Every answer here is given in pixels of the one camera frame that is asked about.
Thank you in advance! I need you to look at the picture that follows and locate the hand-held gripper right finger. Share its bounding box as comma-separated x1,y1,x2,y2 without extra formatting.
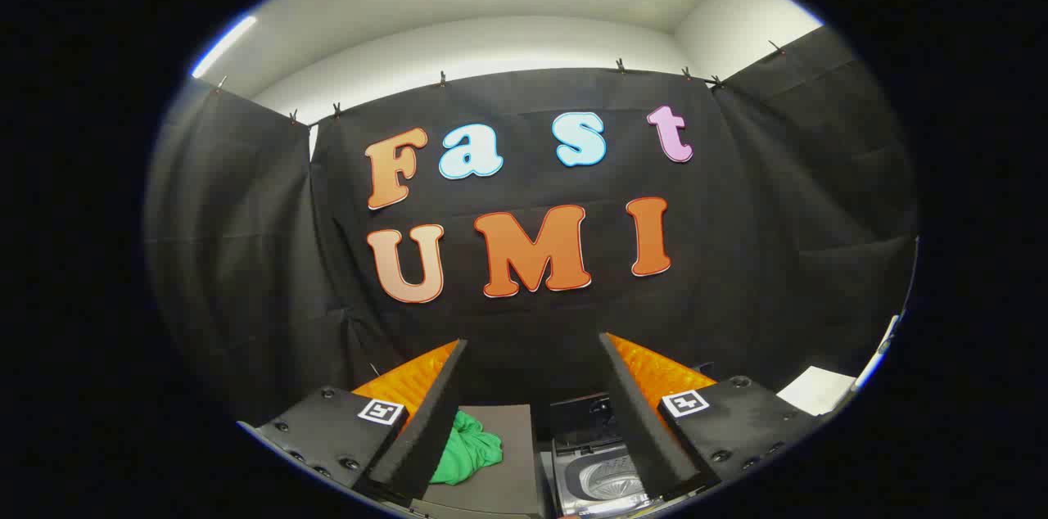
598,332,820,503

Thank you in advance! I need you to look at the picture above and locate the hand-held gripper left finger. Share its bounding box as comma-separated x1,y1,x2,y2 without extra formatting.
237,339,469,503

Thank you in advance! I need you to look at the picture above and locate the green polo shirt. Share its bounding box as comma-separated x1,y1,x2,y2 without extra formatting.
430,411,504,485

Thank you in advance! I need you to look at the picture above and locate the dark transparent washing machine lid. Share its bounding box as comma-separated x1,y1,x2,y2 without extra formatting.
550,394,623,448

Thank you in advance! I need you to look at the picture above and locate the grey washing machine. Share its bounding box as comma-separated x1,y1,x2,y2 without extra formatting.
540,392,656,518

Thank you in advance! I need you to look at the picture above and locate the white power strip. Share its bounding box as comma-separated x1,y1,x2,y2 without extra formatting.
851,314,901,393

